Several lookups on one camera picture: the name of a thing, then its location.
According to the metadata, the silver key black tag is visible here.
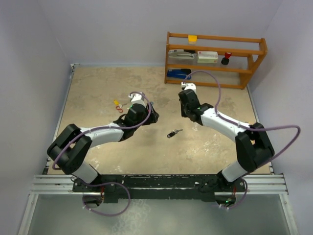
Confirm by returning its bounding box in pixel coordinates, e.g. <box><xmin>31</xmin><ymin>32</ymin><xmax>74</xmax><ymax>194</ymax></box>
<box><xmin>173</xmin><ymin>129</ymin><xmax>183</xmax><ymax>134</ymax></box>

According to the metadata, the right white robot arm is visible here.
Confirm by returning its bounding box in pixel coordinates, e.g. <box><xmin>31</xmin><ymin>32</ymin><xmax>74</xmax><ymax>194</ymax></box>
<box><xmin>179</xmin><ymin>89</ymin><xmax>274</xmax><ymax>191</ymax></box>

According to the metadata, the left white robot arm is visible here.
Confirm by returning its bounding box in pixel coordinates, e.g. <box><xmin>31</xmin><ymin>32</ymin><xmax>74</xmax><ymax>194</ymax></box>
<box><xmin>47</xmin><ymin>103</ymin><xmax>159</xmax><ymax>192</ymax></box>

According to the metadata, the blue stapler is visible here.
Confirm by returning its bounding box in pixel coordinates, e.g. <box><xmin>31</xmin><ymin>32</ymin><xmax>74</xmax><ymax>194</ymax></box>
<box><xmin>166</xmin><ymin>69</ymin><xmax>192</xmax><ymax>79</ymax></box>

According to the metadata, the wooden shelf rack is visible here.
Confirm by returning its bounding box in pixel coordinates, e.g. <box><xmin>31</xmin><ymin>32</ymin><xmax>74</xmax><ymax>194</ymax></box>
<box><xmin>164</xmin><ymin>32</ymin><xmax>268</xmax><ymax>90</ymax></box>

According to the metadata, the white cardboard box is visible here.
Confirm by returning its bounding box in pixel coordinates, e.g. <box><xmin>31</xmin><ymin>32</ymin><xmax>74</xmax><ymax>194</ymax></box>
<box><xmin>197</xmin><ymin>51</ymin><xmax>218</xmax><ymax>64</ymax></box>

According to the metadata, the grey stapler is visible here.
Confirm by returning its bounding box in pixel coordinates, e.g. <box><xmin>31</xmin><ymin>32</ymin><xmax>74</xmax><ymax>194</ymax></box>
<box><xmin>168</xmin><ymin>49</ymin><xmax>196</xmax><ymax>60</ymax></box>

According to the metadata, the red black stamp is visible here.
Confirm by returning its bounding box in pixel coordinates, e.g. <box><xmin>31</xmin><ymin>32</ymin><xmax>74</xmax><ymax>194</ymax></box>
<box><xmin>221</xmin><ymin>52</ymin><xmax>232</xmax><ymax>65</ymax></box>

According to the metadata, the yellow lid jar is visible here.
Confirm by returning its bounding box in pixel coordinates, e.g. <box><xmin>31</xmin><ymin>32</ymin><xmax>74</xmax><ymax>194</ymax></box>
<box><xmin>187</xmin><ymin>35</ymin><xmax>198</xmax><ymax>45</ymax></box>

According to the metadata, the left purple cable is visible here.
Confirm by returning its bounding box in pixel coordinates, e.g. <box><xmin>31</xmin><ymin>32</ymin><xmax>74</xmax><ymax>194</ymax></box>
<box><xmin>52</xmin><ymin>91</ymin><xmax>154</xmax><ymax>216</ymax></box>

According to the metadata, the purple cable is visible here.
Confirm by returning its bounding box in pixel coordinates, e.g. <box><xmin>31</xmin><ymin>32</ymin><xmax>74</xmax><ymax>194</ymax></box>
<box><xmin>52</xmin><ymin>91</ymin><xmax>154</xmax><ymax>216</ymax></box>
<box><xmin>181</xmin><ymin>70</ymin><xmax>301</xmax><ymax>210</ymax></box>

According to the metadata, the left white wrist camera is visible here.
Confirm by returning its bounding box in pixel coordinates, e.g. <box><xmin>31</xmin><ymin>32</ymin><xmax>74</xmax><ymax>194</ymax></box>
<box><xmin>129</xmin><ymin>92</ymin><xmax>145</xmax><ymax>106</ymax></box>

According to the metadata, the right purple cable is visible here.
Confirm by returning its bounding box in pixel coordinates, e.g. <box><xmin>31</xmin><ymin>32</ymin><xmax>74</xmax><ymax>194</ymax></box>
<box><xmin>181</xmin><ymin>70</ymin><xmax>301</xmax><ymax>210</ymax></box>

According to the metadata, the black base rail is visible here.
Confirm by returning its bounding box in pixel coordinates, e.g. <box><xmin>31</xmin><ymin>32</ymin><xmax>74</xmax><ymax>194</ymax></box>
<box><xmin>73</xmin><ymin>174</ymin><xmax>247</xmax><ymax>204</ymax></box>

